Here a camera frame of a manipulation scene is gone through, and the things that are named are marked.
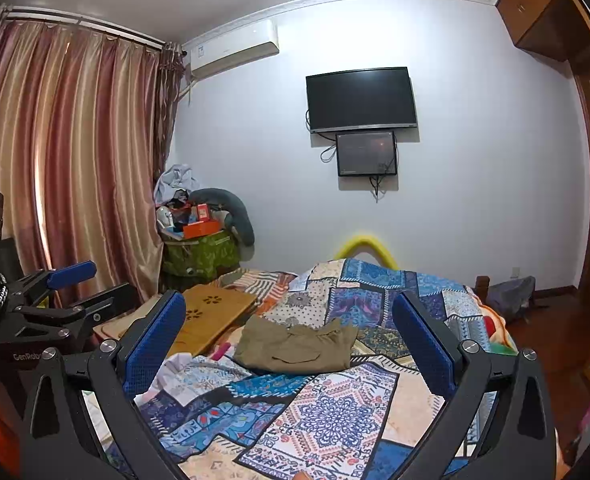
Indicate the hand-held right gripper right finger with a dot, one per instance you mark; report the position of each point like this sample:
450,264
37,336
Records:
422,345

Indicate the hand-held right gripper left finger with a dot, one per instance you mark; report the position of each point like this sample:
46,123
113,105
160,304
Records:
157,340

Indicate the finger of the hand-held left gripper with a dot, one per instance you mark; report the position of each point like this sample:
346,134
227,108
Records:
72,272
100,310

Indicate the olive green pants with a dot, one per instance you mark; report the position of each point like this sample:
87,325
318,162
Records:
295,345

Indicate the white printed cloth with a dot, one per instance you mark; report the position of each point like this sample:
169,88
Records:
172,375

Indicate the pink booklet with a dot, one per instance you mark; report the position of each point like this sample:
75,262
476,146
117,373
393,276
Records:
220,350

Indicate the wooden lap desk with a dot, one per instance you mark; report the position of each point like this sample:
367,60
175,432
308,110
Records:
215,310

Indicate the orange yellow fleece blanket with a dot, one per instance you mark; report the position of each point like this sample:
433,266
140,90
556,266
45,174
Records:
497,330

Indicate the green storage box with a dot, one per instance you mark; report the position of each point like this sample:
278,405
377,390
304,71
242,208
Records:
200,255

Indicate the grey backpack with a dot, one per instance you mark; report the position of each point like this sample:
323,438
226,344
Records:
512,297

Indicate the blue patchwork bed blanket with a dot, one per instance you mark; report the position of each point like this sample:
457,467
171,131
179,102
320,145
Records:
335,410

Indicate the striped pink curtain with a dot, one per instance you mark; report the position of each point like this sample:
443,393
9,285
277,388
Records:
75,160

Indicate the yellow foam tube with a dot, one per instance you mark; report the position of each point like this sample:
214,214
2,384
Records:
367,240

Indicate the orange box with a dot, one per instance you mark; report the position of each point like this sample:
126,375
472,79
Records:
202,227

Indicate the pile of light clothes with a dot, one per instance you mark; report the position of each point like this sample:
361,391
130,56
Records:
172,182

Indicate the grey curved pillow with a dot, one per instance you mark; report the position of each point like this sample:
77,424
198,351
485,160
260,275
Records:
242,220

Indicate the curtain rod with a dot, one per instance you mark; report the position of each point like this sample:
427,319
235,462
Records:
85,22

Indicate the white air conditioner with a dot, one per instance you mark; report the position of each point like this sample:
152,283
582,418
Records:
230,50

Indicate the wooden overhead cabinet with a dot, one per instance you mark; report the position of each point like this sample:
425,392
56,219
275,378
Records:
535,5

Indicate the wooden bed post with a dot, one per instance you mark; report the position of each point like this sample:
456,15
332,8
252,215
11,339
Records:
482,287

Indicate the white wall socket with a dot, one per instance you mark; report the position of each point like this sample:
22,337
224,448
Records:
515,272

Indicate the small black wall monitor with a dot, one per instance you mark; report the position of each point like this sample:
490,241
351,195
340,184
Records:
366,154

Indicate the black wall television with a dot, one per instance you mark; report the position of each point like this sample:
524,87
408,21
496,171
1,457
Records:
362,100

